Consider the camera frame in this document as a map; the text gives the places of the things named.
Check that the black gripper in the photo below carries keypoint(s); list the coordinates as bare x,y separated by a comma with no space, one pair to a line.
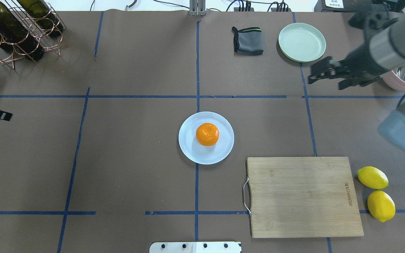
360,61

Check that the orange fruit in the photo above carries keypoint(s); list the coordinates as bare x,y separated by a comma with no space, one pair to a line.
207,134

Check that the white round plate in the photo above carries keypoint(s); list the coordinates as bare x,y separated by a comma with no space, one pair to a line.
195,151

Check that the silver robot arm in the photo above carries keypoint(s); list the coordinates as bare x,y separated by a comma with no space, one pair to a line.
382,52

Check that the light green plate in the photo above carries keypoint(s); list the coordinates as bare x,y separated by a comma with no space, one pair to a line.
302,42

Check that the pink bowl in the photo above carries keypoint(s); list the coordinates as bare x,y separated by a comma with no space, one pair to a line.
393,81

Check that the dark wine bottle upper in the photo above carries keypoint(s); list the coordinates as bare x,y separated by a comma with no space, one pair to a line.
14,32

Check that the grey folded cloth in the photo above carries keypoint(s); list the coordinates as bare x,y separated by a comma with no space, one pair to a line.
248,41

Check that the lower yellow lemon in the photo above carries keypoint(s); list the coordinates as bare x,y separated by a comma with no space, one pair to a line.
373,178

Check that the yellow lemon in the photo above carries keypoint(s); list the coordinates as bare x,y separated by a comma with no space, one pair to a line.
373,178
381,206

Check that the wooden cutting board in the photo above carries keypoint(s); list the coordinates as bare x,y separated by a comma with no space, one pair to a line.
302,197

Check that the upper yellow lemon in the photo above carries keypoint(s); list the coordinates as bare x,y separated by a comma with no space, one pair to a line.
381,206

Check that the copper wire bottle rack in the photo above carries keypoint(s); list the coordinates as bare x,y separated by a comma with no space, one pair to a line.
28,30

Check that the aluminium frame post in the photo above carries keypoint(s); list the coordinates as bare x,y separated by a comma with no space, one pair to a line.
197,8

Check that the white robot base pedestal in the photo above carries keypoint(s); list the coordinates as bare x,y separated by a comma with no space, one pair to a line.
196,247

